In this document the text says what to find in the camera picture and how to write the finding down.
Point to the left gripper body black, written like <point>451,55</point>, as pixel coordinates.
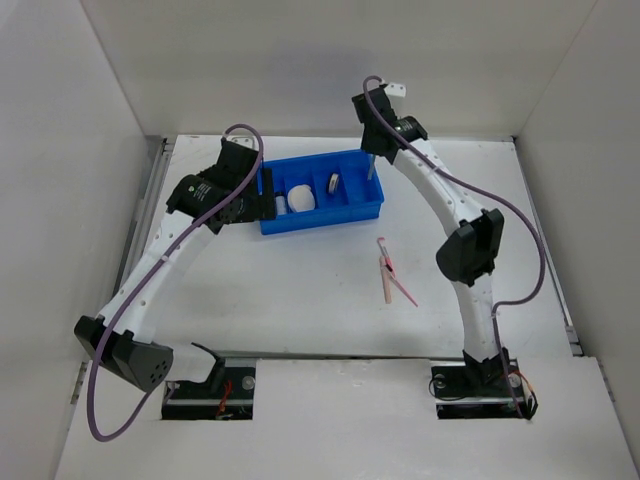
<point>256,204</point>

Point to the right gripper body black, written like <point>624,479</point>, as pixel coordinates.
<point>364,141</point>

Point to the grey eyeliner pencil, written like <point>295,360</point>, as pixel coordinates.
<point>371,167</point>

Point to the small bottle black cap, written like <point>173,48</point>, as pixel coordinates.
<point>281,205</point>

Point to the round beige powder puff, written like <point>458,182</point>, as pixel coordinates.
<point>301,199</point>

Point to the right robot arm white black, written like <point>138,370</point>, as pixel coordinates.
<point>473,236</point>

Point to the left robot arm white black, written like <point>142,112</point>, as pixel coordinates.
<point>197,209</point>

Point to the blue plastic divided tray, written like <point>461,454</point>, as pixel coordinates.
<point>356,199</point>

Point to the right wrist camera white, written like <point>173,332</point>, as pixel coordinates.
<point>395,90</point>

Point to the aluminium rail left side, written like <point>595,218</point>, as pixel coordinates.
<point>159,152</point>

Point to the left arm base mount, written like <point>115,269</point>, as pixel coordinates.
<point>226,395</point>

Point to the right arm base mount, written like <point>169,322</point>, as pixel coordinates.
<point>456,398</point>

